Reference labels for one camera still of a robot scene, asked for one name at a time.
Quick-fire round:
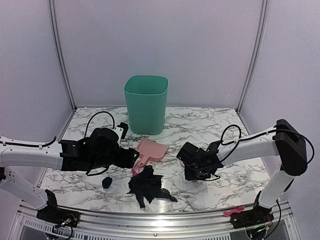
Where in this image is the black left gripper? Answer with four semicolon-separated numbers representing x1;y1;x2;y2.
88;147;140;170

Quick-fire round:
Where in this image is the pink plastic dustpan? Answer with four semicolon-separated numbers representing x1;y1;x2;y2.
132;138;169;173

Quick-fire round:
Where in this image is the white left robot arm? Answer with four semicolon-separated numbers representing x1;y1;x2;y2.
0;127;139;223

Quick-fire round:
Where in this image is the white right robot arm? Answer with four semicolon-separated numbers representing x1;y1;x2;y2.
176;119;309;224

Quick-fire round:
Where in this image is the small dark blue scrap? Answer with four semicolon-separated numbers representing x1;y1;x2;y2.
101;176;113;189

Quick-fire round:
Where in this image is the magenta paper scrap on table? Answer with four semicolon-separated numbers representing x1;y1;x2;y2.
132;168;141;177

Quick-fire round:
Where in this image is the green plastic waste bin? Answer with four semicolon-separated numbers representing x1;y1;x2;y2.
124;75;169;135

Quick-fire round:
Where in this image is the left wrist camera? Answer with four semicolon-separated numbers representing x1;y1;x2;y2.
113;122;129;145

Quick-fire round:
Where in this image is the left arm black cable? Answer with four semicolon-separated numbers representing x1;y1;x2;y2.
84;111;116;138

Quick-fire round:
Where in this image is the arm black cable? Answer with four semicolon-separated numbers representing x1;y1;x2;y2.
220;124;242;146
84;111;116;138

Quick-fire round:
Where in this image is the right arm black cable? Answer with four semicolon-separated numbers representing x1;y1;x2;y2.
220;124;242;146

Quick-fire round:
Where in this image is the magenta scrap on rail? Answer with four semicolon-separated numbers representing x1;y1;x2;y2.
223;206;246;217

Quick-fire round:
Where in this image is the aluminium front rail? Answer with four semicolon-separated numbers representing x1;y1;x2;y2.
9;201;301;240

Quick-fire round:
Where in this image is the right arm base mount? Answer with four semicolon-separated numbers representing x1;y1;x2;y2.
230;191;274;229

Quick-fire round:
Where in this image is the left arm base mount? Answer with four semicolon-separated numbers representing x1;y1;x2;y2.
36;189;80;228

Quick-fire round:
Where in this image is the left frame post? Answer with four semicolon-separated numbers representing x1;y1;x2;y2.
47;0;77;112

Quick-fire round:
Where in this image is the frame post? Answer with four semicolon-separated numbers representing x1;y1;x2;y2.
47;0;77;112
236;0;270;115

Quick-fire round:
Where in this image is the right frame post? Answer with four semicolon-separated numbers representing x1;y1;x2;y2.
236;0;270;115

